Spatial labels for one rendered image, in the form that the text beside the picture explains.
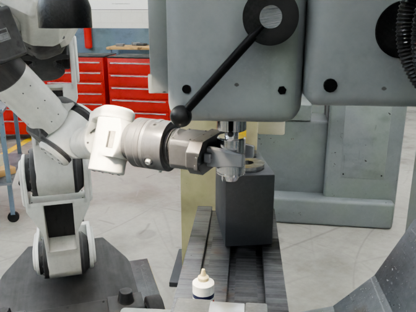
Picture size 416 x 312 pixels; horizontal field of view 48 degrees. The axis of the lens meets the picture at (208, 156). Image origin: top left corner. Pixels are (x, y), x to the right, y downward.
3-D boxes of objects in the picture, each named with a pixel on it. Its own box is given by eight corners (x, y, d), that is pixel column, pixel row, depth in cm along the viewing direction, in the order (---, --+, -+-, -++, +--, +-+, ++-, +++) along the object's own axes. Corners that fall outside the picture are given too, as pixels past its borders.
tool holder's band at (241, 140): (239, 137, 80) (239, 132, 79) (250, 144, 75) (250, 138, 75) (213, 139, 78) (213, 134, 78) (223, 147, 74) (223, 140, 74)
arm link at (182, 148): (198, 133, 72) (130, 125, 76) (198, 192, 75) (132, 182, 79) (227, 117, 83) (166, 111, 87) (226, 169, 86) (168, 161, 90)
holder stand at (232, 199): (224, 247, 117) (225, 170, 112) (215, 212, 138) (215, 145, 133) (272, 244, 118) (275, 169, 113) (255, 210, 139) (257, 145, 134)
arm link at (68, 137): (96, 170, 95) (76, 169, 112) (128, 132, 98) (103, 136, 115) (54, 135, 91) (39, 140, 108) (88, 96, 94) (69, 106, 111)
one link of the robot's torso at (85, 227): (38, 255, 173) (33, 222, 169) (93, 247, 178) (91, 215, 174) (34, 285, 154) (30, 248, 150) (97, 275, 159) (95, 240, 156)
